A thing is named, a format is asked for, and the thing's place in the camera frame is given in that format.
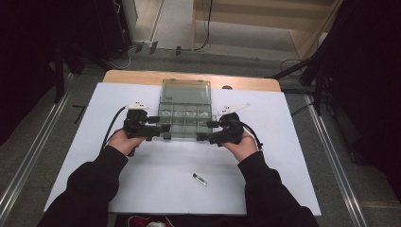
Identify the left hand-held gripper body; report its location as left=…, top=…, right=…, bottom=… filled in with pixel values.
left=122, top=100, right=164, bottom=158

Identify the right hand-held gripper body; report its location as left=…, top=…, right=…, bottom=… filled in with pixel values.
left=206, top=101, right=252, bottom=148

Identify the clear plastic compartment box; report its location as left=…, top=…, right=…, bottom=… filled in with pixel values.
left=156, top=79, right=215, bottom=141

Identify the small black marker pen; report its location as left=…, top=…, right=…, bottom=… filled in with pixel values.
left=192, top=172, right=208, bottom=187

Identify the person's left hand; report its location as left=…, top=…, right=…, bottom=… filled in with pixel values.
left=107, top=127, right=147, bottom=157

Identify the person's right hand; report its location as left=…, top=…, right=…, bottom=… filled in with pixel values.
left=221, top=131, right=259, bottom=163

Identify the white table cover sheet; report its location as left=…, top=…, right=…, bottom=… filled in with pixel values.
left=44, top=82, right=323, bottom=218

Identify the black stand with dark curtain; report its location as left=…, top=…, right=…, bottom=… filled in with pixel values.
left=46, top=41, right=85, bottom=105

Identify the red and white cloth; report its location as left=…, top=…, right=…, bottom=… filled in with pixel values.
left=127, top=214, right=174, bottom=227

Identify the black cabinet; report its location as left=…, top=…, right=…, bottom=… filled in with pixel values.
left=93, top=0, right=134, bottom=61

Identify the black tripod stand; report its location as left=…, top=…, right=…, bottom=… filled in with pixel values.
left=266, top=44, right=337, bottom=116

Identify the right hand-held gripper black cable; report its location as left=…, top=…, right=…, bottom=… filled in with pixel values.
left=241, top=121, right=264, bottom=151

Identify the hand-held gripper black cable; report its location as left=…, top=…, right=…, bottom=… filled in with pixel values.
left=241, top=121, right=264, bottom=151
left=100, top=106, right=128, bottom=151

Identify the left hand-held gripper black cable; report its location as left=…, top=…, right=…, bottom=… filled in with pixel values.
left=100, top=106, right=128, bottom=151

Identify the white floor cable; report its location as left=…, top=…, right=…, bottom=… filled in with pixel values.
left=108, top=46, right=132, bottom=71

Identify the thin black floor cable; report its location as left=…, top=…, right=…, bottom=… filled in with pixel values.
left=279, top=58, right=305, bottom=76

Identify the black hanging cable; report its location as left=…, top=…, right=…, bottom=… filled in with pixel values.
left=192, top=0, right=215, bottom=52

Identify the light wooden frame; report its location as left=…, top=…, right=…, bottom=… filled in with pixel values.
left=191, top=0, right=344, bottom=61

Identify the metal floor rail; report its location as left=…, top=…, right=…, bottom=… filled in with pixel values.
left=303, top=94, right=369, bottom=227
left=0, top=74, right=76, bottom=217

